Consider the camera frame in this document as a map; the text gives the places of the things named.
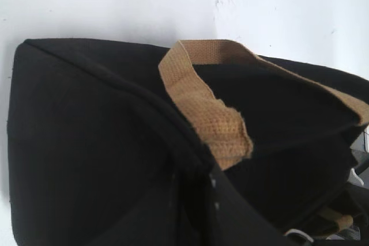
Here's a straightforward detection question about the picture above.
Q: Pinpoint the black canvas tote bag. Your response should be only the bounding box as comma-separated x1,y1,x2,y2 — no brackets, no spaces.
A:
7,39,368,245

